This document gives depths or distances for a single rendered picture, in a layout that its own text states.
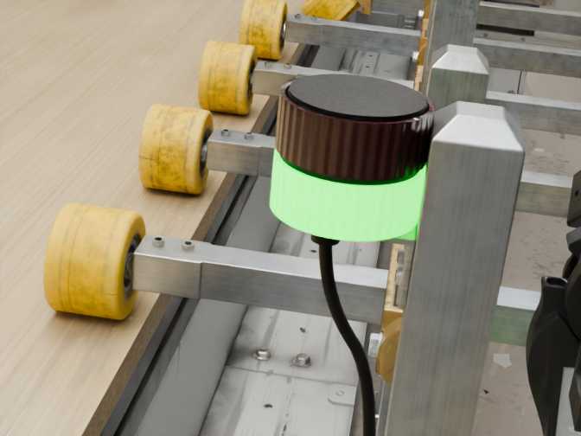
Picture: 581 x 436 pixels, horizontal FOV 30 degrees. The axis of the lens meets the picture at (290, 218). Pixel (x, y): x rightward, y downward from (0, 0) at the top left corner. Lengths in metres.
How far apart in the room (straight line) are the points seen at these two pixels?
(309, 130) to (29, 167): 0.71
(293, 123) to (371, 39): 1.07
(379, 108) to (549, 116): 0.84
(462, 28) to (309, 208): 0.52
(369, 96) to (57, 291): 0.41
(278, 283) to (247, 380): 0.52
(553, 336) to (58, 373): 0.40
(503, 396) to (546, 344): 2.08
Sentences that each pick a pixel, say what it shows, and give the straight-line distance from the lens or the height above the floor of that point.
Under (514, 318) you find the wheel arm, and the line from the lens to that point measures 0.77.
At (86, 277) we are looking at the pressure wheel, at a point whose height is 0.95.
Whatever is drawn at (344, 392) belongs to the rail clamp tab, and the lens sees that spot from 1.26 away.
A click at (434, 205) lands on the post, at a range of 0.42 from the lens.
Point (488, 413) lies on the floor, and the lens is 2.45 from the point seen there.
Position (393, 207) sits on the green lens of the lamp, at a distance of 0.41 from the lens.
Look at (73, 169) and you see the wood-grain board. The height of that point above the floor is 0.90.
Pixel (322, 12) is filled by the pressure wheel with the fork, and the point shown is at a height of 0.92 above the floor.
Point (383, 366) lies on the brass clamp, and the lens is 0.71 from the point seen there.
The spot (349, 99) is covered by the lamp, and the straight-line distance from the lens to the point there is 0.41.
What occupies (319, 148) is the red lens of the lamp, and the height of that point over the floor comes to 1.17.
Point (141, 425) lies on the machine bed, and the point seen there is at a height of 0.80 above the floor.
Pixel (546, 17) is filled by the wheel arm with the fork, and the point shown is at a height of 0.95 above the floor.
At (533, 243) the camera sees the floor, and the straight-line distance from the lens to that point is 3.32.
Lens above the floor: 1.30
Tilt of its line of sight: 24 degrees down
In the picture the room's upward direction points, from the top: 6 degrees clockwise
